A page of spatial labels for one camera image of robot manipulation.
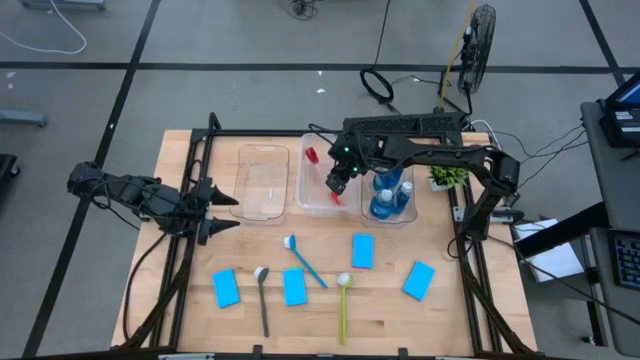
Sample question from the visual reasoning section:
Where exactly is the blue dish brush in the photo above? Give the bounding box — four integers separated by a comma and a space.
283, 233, 330, 290

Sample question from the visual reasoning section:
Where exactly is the black chair part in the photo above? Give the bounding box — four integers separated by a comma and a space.
0, 153, 21, 201

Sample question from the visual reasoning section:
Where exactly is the clear rectangular plastic bin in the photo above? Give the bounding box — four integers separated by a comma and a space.
361, 146, 418, 225
234, 143, 291, 224

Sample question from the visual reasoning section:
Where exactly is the black keyboard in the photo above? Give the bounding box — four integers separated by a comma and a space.
612, 232, 640, 291

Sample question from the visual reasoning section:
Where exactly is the green dish brush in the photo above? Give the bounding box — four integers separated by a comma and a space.
336, 272, 353, 346

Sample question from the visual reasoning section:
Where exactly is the blue cellulose sponge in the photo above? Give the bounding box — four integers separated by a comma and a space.
282, 267, 309, 307
402, 259, 437, 302
351, 232, 376, 270
211, 268, 242, 310

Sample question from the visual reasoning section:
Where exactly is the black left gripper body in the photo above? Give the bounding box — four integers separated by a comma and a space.
189, 174, 214, 234

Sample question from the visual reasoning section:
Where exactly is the black bar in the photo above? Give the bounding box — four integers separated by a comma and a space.
513, 201, 610, 260

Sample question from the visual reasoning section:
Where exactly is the black laptop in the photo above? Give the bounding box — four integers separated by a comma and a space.
597, 69, 640, 149

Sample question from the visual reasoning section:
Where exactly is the grey desk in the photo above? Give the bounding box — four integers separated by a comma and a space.
579, 99, 640, 357

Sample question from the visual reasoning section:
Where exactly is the large clear plastic tub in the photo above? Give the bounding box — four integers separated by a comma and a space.
297, 132, 363, 219

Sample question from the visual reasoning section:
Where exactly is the white floor cable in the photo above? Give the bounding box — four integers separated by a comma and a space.
0, 0, 88, 56

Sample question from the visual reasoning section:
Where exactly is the grey metal foot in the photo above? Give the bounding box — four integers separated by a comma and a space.
0, 110, 49, 128
18, 0, 107, 12

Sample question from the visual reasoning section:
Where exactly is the black standing fan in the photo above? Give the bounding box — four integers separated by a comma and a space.
455, 3, 497, 96

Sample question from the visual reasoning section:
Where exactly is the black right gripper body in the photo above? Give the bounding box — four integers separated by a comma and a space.
329, 130, 384, 176

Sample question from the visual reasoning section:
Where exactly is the black chair base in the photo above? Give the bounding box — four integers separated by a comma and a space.
287, 0, 317, 21

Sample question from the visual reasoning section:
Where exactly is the grey dish brush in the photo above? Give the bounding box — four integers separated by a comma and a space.
253, 266, 272, 339

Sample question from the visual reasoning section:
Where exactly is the green plant in white pot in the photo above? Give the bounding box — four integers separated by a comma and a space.
428, 164, 470, 194

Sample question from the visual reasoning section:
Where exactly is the yellow hanging cable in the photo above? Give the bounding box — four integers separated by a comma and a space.
437, 0, 476, 111

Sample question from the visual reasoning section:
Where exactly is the red dish brush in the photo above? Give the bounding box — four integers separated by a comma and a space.
304, 146, 344, 207

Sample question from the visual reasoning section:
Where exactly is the black coiled cable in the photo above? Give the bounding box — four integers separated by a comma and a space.
358, 0, 402, 115

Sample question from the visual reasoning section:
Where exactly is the white box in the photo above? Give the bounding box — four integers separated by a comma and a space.
512, 217, 586, 284

